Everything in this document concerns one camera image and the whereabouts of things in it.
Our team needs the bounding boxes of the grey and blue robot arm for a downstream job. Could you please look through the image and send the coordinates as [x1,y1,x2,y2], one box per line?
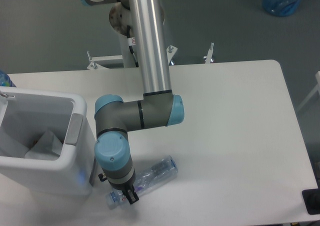
[81,0,185,204]

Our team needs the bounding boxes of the white trash can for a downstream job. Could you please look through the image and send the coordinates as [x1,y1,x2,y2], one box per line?
[0,86,96,196]

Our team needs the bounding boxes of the white frame at right edge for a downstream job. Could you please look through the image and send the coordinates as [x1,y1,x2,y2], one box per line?
[296,71,320,114]

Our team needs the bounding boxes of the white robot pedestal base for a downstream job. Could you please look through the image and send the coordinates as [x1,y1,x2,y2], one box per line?
[86,3,179,71]

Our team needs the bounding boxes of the clear plastic water bottle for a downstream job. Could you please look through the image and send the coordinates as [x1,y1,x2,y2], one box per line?
[105,155,178,210]

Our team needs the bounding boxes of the blue bottle at left edge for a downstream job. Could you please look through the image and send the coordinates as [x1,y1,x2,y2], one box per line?
[0,70,16,87]

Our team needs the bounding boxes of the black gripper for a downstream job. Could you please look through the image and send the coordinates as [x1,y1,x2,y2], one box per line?
[98,169,139,205]

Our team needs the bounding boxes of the black device at table corner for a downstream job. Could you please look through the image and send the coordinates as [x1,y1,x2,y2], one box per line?
[302,188,320,215]

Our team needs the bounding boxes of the white levelling foot bracket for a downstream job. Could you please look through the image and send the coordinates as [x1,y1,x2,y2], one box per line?
[203,42,215,64]

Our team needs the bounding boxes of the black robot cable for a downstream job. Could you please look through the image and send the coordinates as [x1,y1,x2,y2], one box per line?
[126,24,140,68]

